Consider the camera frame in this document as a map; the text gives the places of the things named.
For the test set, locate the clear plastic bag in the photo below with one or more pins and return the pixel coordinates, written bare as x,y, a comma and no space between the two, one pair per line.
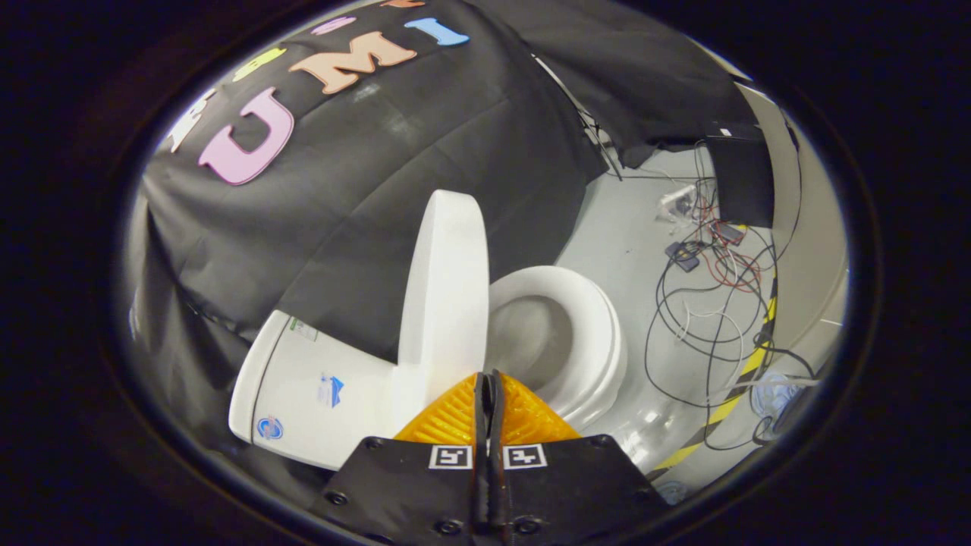
774,398

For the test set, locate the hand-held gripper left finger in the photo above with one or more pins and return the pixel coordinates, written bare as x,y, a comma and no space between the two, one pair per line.
410,485

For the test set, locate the white toilet lid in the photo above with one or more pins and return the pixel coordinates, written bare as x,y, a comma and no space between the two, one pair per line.
444,303

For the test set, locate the white toilet seat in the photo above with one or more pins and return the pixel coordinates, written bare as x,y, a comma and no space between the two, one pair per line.
599,326

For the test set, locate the black backdrop cloth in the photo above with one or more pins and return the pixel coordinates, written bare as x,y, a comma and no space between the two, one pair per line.
379,189

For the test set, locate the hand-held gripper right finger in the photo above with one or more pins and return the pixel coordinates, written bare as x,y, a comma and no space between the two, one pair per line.
569,485

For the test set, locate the white ceramic toilet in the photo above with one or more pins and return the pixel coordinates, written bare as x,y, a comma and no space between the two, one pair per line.
303,409

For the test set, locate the yellow black striped floor tape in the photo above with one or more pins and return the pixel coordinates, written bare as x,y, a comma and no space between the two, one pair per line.
728,398

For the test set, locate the black box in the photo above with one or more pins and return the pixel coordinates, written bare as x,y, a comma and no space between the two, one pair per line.
743,182

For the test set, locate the small dark electronic device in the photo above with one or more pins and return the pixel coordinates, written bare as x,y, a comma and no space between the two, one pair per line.
683,256

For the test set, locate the backdrop stand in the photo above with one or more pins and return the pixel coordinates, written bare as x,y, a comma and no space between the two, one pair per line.
588,125

